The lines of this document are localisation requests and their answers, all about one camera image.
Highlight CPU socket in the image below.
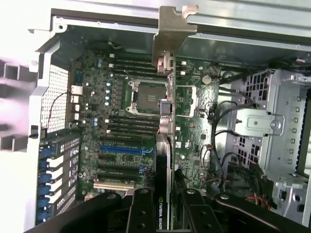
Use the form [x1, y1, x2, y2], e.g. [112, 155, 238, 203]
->
[126, 79, 169, 115]

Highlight metal disk bay cage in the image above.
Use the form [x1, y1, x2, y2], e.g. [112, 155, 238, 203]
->
[230, 67, 311, 190]

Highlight green motherboard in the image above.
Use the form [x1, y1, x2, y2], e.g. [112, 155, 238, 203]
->
[69, 48, 222, 202]

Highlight red and black wire bundle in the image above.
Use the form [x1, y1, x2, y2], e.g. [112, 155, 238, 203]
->
[228, 162, 273, 212]

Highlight blue card retainer strip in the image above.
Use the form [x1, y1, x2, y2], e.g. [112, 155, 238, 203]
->
[35, 144, 53, 220]

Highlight blue expansion slot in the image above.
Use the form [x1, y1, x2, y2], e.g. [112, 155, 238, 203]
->
[99, 145, 143, 155]

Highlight white expansion slot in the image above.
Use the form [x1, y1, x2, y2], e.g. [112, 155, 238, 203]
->
[93, 181, 135, 192]

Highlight open black PC case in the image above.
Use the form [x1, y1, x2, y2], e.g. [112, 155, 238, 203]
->
[26, 0, 311, 233]

